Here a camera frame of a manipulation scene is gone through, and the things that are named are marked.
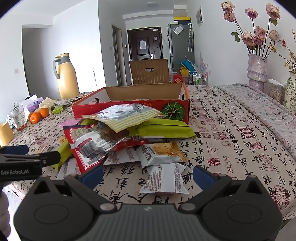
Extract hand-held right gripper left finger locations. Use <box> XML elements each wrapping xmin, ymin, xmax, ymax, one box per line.
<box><xmin>30</xmin><ymin>165</ymin><xmax>117</xmax><ymax>214</ymax></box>

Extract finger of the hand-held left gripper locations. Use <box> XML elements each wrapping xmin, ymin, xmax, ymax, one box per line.
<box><xmin>31</xmin><ymin>151</ymin><xmax>61</xmax><ymax>167</ymax></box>
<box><xmin>0</xmin><ymin>145</ymin><xmax>29</xmax><ymax>155</ymax></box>

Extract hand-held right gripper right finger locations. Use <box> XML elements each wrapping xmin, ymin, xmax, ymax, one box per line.
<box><xmin>179</xmin><ymin>165</ymin><xmax>266</xmax><ymax>212</ymax></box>

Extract lime green snack packet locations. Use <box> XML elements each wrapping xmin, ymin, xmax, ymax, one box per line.
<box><xmin>53</xmin><ymin>140</ymin><xmax>73</xmax><ymax>172</ymax></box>
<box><xmin>127</xmin><ymin>118</ymin><xmax>196</xmax><ymax>139</ymax></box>

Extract white orange cracker packet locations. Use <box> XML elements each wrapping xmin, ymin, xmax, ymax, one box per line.
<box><xmin>136</xmin><ymin>142</ymin><xmax>188</xmax><ymax>168</ymax></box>
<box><xmin>44</xmin><ymin>136</ymin><xmax>68</xmax><ymax>153</ymax></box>

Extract red foil snack bag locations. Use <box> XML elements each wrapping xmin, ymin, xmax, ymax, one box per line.
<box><xmin>63</xmin><ymin>123</ymin><xmax>145</xmax><ymax>174</ymax></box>

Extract pink snack packet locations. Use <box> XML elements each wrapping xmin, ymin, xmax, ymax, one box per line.
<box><xmin>59</xmin><ymin>118</ymin><xmax>87</xmax><ymax>127</ymax></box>

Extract beige striped snack bag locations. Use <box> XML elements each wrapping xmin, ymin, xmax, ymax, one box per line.
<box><xmin>82</xmin><ymin>104</ymin><xmax>163</xmax><ymax>139</ymax></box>

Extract red cardboard box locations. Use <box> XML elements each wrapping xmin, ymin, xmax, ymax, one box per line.
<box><xmin>72</xmin><ymin>83</ymin><xmax>190</xmax><ymax>127</ymax></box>

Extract person's left forearm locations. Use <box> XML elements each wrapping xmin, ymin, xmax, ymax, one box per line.
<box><xmin>0</xmin><ymin>191</ymin><xmax>12</xmax><ymax>234</ymax></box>

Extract pale yellow cup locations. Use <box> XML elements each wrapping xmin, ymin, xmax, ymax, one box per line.
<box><xmin>0</xmin><ymin>122</ymin><xmax>15</xmax><ymax>147</ymax></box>

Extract purple tissue pack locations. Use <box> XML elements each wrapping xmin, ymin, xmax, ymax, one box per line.
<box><xmin>26</xmin><ymin>97</ymin><xmax>44</xmax><ymax>112</ymax></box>

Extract white plastic bag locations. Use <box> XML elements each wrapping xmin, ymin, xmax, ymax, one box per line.
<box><xmin>19</xmin><ymin>94</ymin><xmax>38</xmax><ymax>105</ymax></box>

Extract yellow thermos jug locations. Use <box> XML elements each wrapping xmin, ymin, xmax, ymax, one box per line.
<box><xmin>53</xmin><ymin>53</ymin><xmax>80</xmax><ymax>100</ymax></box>

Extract grey patterned cloth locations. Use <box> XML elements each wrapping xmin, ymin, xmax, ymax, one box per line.
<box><xmin>216</xmin><ymin>83</ymin><xmax>296</xmax><ymax>163</ymax></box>

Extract clear jar of nuts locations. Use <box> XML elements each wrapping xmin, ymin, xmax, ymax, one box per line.
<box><xmin>268</xmin><ymin>78</ymin><xmax>286</xmax><ymax>105</ymax></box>

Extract dried lavender bunch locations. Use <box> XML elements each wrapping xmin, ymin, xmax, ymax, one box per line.
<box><xmin>196</xmin><ymin>53</ymin><xmax>208</xmax><ymax>75</ymax></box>

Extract pink textured vase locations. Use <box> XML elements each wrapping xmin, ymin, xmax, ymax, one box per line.
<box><xmin>247</xmin><ymin>54</ymin><xmax>269</xmax><ymax>92</ymax></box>

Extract white interior door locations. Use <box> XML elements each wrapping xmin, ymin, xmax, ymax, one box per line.
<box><xmin>112</xmin><ymin>23</ymin><xmax>126</xmax><ymax>86</ymax></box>

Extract floral ceramic vase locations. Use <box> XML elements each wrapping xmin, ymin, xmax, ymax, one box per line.
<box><xmin>283</xmin><ymin>74</ymin><xmax>296</xmax><ymax>116</ymax></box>

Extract grey refrigerator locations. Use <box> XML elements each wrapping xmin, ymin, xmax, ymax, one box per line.
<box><xmin>168</xmin><ymin>22</ymin><xmax>195</xmax><ymax>70</ymax></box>

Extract dark brown door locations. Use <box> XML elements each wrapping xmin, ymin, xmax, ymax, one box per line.
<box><xmin>127</xmin><ymin>27</ymin><xmax>163</xmax><ymax>62</ymax></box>

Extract folded umbrella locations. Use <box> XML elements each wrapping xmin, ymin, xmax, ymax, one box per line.
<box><xmin>187</xmin><ymin>22</ymin><xmax>194</xmax><ymax>52</ymax></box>

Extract yellow blossom twigs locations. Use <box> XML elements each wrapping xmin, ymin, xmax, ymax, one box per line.
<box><xmin>266</xmin><ymin>30</ymin><xmax>296</xmax><ymax>75</ymax></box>

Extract dried pink roses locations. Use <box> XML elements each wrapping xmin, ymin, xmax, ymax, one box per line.
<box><xmin>221</xmin><ymin>1</ymin><xmax>281</xmax><ymax>57</ymax></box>

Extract yellow blue box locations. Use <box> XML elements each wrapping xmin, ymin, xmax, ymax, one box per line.
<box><xmin>173</xmin><ymin>16</ymin><xmax>192</xmax><ymax>24</ymax></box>

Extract wire rack with bottles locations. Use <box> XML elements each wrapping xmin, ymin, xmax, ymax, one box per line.
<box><xmin>188</xmin><ymin>72</ymin><xmax>207</xmax><ymax>86</ymax></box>

